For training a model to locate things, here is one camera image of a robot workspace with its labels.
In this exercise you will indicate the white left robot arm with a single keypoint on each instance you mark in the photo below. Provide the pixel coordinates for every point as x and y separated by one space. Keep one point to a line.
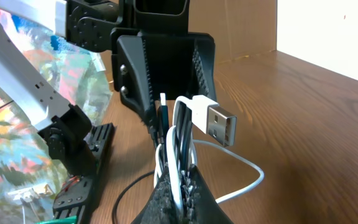
152 52

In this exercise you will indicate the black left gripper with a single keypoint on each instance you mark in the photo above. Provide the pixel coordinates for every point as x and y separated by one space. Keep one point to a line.
98 25

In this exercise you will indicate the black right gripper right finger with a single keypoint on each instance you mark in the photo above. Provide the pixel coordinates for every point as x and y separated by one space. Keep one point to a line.
201 207

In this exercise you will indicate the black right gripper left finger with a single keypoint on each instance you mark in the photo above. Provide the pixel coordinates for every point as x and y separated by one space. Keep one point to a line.
160 208

